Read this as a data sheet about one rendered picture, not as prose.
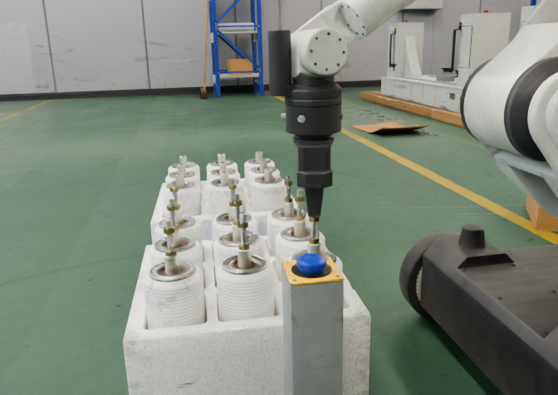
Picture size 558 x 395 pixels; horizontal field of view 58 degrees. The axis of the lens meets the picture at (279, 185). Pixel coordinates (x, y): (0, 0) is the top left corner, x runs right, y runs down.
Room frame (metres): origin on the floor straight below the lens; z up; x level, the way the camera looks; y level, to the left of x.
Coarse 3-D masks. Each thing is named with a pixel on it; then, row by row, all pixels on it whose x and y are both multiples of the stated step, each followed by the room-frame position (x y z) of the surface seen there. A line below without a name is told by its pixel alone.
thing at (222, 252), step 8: (216, 240) 0.89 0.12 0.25; (216, 248) 0.86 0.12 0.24; (224, 248) 0.85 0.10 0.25; (232, 248) 0.85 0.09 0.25; (256, 248) 0.85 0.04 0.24; (264, 248) 0.89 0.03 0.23; (216, 256) 0.86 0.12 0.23; (224, 256) 0.85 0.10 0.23; (264, 256) 0.89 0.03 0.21; (216, 264) 0.87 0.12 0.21; (216, 280) 0.87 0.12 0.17
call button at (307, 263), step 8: (304, 256) 0.62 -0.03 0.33; (312, 256) 0.62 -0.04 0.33; (320, 256) 0.62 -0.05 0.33; (296, 264) 0.61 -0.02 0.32; (304, 264) 0.60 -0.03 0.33; (312, 264) 0.59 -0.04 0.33; (320, 264) 0.60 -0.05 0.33; (304, 272) 0.60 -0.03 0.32; (312, 272) 0.60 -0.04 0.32; (320, 272) 0.60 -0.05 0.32
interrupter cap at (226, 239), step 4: (228, 232) 0.91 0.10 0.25; (248, 232) 0.91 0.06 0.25; (252, 232) 0.91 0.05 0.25; (220, 236) 0.90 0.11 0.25; (224, 236) 0.90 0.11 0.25; (228, 236) 0.90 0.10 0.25; (248, 236) 0.90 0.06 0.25; (252, 236) 0.89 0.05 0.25; (256, 236) 0.89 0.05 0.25; (220, 240) 0.87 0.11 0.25; (224, 240) 0.88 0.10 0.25; (228, 240) 0.88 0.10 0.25; (232, 240) 0.88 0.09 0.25; (248, 240) 0.88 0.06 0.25; (252, 240) 0.87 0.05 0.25; (256, 240) 0.87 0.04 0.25; (224, 244) 0.86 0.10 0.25; (228, 244) 0.85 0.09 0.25; (232, 244) 0.85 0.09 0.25; (236, 244) 0.86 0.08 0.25
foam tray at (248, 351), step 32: (128, 320) 0.72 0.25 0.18; (256, 320) 0.71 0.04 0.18; (352, 320) 0.72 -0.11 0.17; (128, 352) 0.66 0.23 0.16; (160, 352) 0.67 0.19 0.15; (192, 352) 0.68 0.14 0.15; (224, 352) 0.69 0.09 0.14; (256, 352) 0.69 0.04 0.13; (352, 352) 0.72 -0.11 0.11; (128, 384) 0.67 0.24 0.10; (160, 384) 0.67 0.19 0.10; (192, 384) 0.68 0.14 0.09; (224, 384) 0.69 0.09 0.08; (256, 384) 0.69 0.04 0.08; (352, 384) 0.72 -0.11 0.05
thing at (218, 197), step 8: (208, 184) 1.29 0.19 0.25; (240, 184) 1.29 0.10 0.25; (208, 192) 1.28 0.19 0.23; (216, 192) 1.26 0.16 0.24; (224, 192) 1.25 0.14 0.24; (240, 192) 1.28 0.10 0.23; (208, 200) 1.28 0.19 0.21; (216, 200) 1.26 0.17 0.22; (224, 200) 1.25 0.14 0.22; (208, 208) 1.28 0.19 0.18; (216, 208) 1.26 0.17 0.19; (224, 208) 1.25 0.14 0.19; (240, 208) 1.27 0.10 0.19
